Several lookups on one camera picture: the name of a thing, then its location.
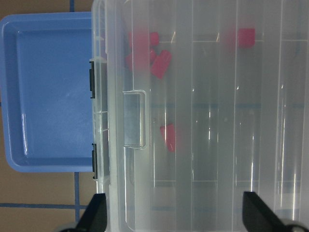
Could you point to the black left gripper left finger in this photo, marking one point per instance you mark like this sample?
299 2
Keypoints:
94 218

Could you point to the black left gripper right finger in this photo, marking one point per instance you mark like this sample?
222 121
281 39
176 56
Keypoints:
258 217

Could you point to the red block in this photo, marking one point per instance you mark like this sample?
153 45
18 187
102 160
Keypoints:
161 64
140 60
153 39
168 135

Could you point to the clear plastic box lid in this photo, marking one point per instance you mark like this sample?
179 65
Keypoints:
241 116

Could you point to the blue plastic tray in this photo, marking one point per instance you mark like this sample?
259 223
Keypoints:
45 93

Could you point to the red block far corner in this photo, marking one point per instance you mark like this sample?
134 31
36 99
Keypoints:
242 38

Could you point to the clear plastic storage box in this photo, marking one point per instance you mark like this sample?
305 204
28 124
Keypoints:
100 103

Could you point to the red block by box wall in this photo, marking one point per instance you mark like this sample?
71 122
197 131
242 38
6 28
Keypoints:
140 60

